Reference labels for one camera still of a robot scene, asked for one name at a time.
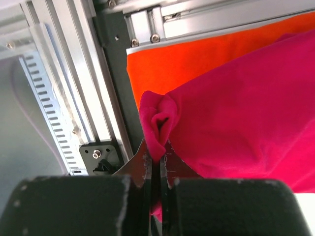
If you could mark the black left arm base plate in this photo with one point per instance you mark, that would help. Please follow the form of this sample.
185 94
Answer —
100 159

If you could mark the aluminium front frame rail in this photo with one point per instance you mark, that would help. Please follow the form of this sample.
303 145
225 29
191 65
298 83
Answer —
82 68

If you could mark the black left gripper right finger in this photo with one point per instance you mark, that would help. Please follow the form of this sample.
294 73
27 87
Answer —
196 206

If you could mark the white slotted cable duct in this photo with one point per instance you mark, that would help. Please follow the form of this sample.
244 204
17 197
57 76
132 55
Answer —
51 109

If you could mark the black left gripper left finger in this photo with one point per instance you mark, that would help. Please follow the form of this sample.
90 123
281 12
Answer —
109 205

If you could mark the red t shirt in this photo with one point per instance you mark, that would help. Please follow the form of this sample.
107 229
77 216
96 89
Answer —
239 148

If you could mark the aluminium left side rail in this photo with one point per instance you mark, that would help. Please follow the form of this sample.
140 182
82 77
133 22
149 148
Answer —
160 23

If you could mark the folded orange t shirt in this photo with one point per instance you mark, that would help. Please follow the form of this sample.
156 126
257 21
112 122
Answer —
184 61

